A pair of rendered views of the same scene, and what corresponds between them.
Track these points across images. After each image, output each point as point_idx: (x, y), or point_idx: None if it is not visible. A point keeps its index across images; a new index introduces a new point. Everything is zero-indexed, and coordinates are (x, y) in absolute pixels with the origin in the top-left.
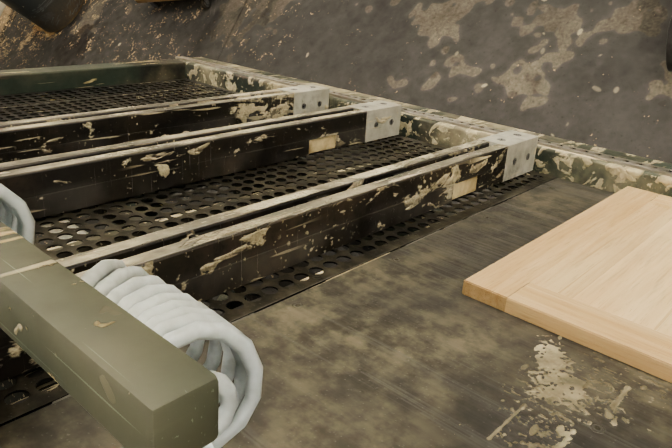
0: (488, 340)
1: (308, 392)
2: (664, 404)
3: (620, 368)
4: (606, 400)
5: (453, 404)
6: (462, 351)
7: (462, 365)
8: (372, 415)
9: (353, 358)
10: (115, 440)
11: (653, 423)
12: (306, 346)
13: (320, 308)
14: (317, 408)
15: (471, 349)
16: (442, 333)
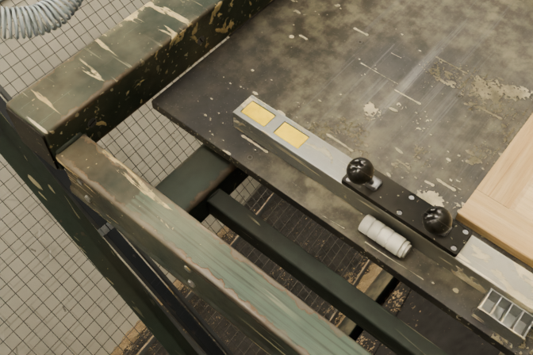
0: (520, 67)
1: (444, 1)
2: (491, 129)
3: (519, 120)
4: (484, 105)
5: (455, 47)
6: (503, 55)
7: (489, 54)
8: (437, 21)
9: (477, 15)
10: None
11: (472, 120)
12: None
13: (518, 2)
14: (435, 5)
15: (507, 59)
16: (518, 49)
